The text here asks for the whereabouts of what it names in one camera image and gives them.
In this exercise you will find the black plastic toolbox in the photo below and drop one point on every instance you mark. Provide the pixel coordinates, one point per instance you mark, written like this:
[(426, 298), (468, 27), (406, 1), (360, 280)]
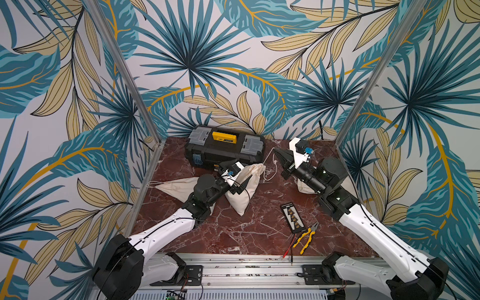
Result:
[(208, 147)]

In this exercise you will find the black probe stick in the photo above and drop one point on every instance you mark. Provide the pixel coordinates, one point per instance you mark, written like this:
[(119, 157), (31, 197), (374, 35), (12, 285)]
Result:
[(291, 255)]

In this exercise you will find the right aluminium frame post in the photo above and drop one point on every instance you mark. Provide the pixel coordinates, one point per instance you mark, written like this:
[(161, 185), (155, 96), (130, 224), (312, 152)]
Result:
[(397, 39)]

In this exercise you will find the yellow black pliers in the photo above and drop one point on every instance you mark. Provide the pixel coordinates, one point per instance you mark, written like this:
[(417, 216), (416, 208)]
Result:
[(308, 236)]

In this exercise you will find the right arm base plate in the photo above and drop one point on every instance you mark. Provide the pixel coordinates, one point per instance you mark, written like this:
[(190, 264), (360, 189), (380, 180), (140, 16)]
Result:
[(319, 274)]

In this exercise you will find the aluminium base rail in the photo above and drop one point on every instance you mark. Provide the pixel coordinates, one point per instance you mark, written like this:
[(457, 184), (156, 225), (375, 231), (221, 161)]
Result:
[(253, 272)]

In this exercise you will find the left aluminium frame post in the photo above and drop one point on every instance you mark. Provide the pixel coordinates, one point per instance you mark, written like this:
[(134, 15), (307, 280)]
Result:
[(109, 40)]

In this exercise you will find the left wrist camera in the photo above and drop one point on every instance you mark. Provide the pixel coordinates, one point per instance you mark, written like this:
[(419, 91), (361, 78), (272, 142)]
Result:
[(230, 170)]

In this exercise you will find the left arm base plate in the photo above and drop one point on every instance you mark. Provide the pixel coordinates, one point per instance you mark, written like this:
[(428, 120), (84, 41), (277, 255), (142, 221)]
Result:
[(190, 275)]

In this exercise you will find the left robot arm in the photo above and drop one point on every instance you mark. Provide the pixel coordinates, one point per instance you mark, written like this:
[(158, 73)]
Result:
[(123, 267)]

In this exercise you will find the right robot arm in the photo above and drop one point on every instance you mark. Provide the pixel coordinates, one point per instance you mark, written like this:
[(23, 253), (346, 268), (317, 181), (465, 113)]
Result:
[(410, 274)]

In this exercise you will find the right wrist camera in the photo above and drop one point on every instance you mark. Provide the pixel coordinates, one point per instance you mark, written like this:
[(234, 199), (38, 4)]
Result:
[(302, 151)]

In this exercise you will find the aluminium frame post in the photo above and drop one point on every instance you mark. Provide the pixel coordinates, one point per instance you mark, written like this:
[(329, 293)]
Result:
[(109, 40), (397, 39)]

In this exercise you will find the black bit set card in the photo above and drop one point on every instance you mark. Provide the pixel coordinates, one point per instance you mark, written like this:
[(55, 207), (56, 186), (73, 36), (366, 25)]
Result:
[(293, 219)]

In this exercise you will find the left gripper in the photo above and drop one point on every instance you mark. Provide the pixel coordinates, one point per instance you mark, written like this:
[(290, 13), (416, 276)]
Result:
[(235, 188)]

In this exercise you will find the cream cloth bag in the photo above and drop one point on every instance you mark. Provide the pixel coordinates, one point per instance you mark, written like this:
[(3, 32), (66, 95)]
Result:
[(304, 188), (253, 174), (180, 189)]

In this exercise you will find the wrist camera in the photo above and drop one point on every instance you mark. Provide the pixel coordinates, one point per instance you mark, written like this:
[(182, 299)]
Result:
[(230, 170), (302, 151)]

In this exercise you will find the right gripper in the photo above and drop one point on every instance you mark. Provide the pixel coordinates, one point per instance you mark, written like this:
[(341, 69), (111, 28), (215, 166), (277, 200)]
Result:
[(295, 170)]

